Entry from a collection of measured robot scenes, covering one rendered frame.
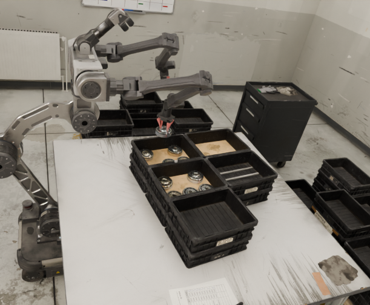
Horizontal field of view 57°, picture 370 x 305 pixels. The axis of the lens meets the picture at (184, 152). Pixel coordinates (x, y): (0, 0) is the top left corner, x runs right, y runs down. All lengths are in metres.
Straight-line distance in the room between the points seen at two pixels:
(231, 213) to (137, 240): 0.55
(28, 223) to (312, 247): 1.91
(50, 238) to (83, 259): 0.73
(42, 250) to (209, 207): 1.16
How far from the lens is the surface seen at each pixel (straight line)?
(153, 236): 1.96
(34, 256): 2.49
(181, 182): 2.14
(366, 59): 5.34
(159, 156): 2.33
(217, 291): 1.82
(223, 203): 2.07
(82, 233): 1.96
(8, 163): 2.12
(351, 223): 2.96
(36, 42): 4.71
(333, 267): 2.20
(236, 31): 5.46
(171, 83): 1.69
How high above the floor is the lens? 2.16
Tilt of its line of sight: 34 degrees down
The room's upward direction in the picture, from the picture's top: 12 degrees clockwise
